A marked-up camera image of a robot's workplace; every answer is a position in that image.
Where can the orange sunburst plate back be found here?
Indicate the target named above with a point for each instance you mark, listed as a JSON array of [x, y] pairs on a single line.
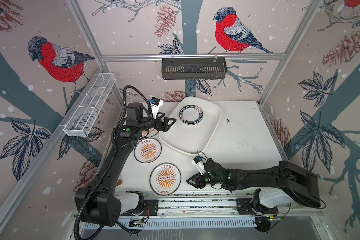
[[150, 133]]

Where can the aluminium frame crossbar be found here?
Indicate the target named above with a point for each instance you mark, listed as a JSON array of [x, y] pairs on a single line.
[[153, 58]]

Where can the orange sunburst plate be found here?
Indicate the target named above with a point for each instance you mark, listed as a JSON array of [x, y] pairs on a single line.
[[165, 179], [150, 133], [147, 150]]

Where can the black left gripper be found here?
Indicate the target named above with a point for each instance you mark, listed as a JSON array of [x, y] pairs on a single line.
[[166, 127]]

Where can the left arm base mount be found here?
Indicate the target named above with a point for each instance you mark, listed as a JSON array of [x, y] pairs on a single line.
[[148, 208]]

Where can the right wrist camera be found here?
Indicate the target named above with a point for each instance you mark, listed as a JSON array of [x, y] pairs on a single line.
[[198, 163]]

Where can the green rim plate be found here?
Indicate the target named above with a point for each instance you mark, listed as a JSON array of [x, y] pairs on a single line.
[[191, 114]]

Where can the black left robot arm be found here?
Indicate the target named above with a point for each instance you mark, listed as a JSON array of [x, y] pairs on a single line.
[[97, 203]]

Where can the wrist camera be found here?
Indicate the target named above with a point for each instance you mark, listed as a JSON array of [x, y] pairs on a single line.
[[155, 104], [198, 163]]

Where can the white mesh wall shelf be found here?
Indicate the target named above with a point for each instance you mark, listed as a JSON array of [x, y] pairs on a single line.
[[85, 115]]

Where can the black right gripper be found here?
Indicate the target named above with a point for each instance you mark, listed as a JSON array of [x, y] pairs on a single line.
[[195, 178]]

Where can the white plastic bin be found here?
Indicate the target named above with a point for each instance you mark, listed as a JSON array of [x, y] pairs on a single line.
[[188, 139]]

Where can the black hanging wire basket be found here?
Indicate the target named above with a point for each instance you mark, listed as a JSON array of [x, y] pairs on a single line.
[[194, 69]]

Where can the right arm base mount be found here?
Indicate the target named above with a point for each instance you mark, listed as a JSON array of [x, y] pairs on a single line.
[[254, 207]]

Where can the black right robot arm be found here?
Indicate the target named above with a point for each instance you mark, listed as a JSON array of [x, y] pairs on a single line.
[[284, 183]]

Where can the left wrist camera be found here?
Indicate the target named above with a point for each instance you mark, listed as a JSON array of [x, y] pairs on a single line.
[[155, 104]]

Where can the orange sunburst plate front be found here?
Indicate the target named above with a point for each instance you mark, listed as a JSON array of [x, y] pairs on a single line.
[[165, 179]]

